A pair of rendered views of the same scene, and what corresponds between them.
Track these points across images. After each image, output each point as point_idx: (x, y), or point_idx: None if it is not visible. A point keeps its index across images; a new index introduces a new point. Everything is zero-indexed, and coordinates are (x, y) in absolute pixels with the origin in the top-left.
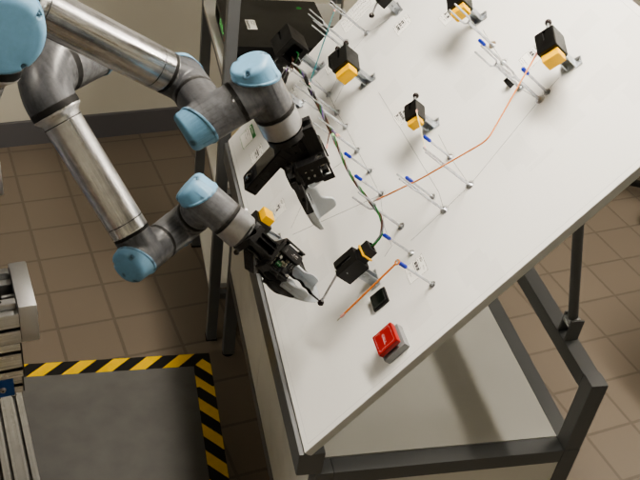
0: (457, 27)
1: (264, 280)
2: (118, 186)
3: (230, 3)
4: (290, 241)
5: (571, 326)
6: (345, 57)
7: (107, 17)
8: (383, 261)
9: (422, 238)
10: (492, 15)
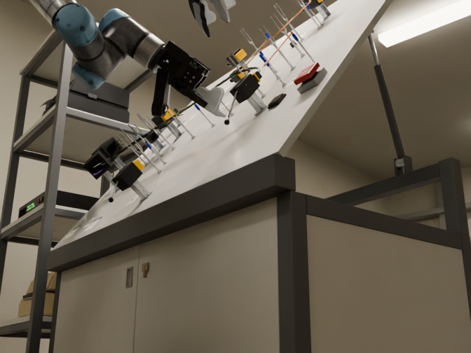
0: (235, 84)
1: (181, 87)
2: None
3: (55, 143)
4: (197, 59)
5: (406, 159)
6: None
7: None
8: None
9: (287, 79)
10: (257, 65)
